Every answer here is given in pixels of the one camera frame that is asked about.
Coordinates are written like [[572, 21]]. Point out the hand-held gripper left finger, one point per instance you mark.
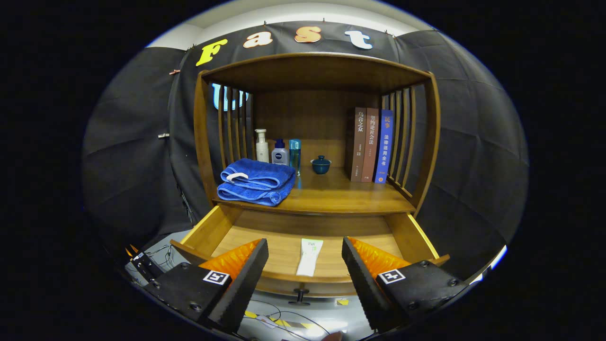
[[239, 293]]

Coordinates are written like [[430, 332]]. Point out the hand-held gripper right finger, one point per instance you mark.
[[367, 289]]

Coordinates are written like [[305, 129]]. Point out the white cream tube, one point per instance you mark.
[[308, 258]]

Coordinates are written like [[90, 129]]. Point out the wooden countertop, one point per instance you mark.
[[341, 194]]

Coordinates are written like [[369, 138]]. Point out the wooden cabinet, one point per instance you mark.
[[303, 113]]

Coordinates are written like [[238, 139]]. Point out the small yellow tape piece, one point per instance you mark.
[[342, 301]]

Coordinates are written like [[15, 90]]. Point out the yellow black tape strip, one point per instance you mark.
[[284, 323]]

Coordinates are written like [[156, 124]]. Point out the blue folded towel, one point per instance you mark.
[[255, 182]]

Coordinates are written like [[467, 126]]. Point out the dark blue lidded teacup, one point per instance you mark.
[[321, 166]]

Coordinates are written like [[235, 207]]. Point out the reddish brown book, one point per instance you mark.
[[370, 147]]

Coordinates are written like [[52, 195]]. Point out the blue book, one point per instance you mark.
[[384, 147]]

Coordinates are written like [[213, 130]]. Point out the white bottle with blue cap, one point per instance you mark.
[[280, 155]]

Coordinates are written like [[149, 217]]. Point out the white pump bottle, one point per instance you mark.
[[262, 149]]

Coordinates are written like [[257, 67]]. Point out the dark brown book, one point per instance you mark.
[[358, 142]]

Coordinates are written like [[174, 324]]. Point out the clear blue bottle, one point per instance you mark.
[[294, 156]]

